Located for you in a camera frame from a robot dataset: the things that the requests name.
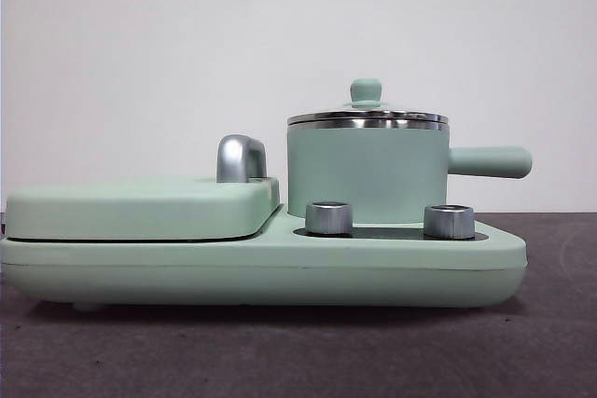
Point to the glass lid with green knob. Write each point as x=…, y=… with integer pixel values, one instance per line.
x=366, y=90

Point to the silver control knob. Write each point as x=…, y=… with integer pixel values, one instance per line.
x=329, y=218
x=448, y=222

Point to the green breakfast machine base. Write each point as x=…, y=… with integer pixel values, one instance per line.
x=140, y=267

